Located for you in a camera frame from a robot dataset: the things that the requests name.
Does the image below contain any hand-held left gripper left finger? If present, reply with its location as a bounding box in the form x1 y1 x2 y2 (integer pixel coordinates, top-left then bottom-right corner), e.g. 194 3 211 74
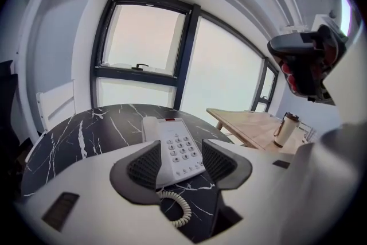
13 139 186 242

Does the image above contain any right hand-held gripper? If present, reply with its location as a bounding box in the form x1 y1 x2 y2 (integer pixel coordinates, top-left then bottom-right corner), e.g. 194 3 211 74
267 24 348 98

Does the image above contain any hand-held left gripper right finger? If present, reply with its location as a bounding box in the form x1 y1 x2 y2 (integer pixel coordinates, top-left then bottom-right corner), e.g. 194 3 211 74
202 138 298 242

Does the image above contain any white telephone base with keypad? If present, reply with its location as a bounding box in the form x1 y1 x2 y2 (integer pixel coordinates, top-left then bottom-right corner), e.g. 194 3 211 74
142 117 208 189

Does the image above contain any white telephone handset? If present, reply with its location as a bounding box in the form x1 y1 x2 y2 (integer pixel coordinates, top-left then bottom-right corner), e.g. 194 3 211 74
142 116 160 143

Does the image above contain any person's right hand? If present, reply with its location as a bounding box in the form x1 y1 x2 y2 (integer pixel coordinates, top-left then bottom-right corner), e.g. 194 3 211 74
280 61 299 94

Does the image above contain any light wooden table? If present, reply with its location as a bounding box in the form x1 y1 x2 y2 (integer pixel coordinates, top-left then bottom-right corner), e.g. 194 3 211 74
206 107 304 153

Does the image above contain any white tumbler with brown lid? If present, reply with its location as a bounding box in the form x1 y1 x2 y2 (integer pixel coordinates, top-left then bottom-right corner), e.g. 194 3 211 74
273 112 300 148

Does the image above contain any white chair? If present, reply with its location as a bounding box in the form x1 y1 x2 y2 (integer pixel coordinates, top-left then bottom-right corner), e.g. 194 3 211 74
25 79 77 163

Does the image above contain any black chair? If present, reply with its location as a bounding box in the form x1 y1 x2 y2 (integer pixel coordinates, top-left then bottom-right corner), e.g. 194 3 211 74
0 59 22 181

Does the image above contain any white coiled telephone cord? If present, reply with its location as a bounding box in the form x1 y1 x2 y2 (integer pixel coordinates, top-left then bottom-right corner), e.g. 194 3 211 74
156 190 192 228

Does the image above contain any metal wire rack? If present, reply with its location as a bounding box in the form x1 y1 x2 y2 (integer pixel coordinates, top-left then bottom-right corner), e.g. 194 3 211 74
300 122 317 145

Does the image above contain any black window frame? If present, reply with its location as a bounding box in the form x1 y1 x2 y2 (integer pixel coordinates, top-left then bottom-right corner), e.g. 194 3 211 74
89 0 279 113

